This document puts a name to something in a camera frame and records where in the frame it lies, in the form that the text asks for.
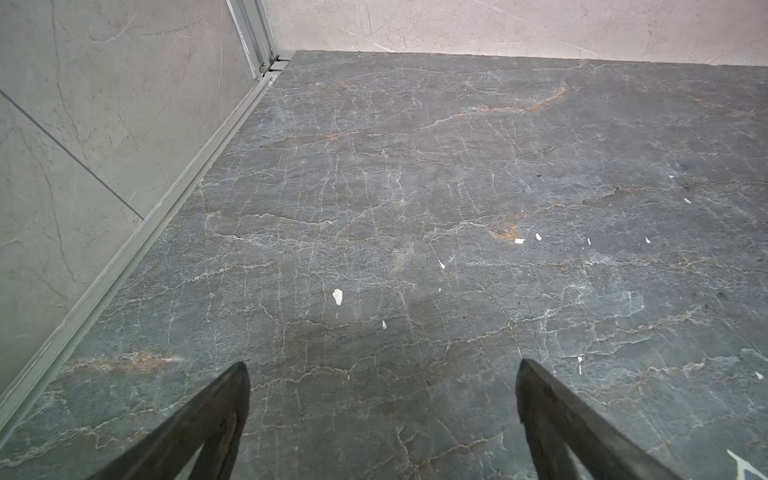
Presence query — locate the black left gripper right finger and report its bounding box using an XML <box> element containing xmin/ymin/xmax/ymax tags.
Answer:
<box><xmin>515</xmin><ymin>358</ymin><xmax>679</xmax><ymax>479</ymax></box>

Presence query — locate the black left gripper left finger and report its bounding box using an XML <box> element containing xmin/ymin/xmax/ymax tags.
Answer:
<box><xmin>91</xmin><ymin>361</ymin><xmax>250</xmax><ymax>479</ymax></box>

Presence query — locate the aluminium frame rail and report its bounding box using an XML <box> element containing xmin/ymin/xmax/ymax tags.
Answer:
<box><xmin>1</xmin><ymin>1</ymin><xmax>279</xmax><ymax>439</ymax></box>

